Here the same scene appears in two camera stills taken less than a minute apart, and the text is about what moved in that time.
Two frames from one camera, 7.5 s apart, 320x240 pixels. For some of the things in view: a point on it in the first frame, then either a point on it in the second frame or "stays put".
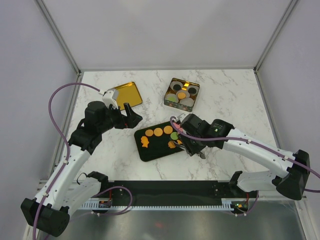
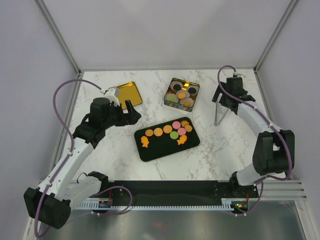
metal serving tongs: [201, 153] -> [218, 100]
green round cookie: [172, 98] stays put
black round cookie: [177, 87] stays put
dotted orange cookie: [181, 95] stays put
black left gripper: [128, 122] stays put
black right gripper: [190, 149] -> [215, 96]
